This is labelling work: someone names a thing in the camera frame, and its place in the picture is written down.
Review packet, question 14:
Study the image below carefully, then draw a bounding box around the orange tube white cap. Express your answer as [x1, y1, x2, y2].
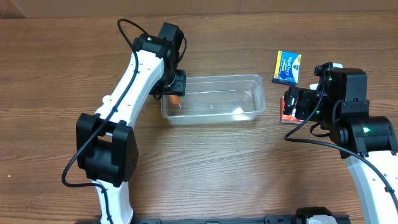
[169, 95, 180, 105]

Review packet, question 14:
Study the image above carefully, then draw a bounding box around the blue yellow VapoDrops box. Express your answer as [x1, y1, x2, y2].
[272, 50, 302, 86]

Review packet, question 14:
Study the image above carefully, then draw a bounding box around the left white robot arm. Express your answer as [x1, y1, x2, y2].
[62, 22, 187, 223]

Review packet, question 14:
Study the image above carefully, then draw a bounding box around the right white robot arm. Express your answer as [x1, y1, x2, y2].
[283, 62, 397, 223]

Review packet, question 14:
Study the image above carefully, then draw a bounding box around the clear plastic container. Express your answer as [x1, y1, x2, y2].
[161, 74, 266, 125]

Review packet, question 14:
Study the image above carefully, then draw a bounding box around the white medicine box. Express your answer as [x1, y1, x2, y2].
[310, 83, 318, 90]

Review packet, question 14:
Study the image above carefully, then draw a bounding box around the red orange medicine box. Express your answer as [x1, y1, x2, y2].
[280, 96, 303, 124]

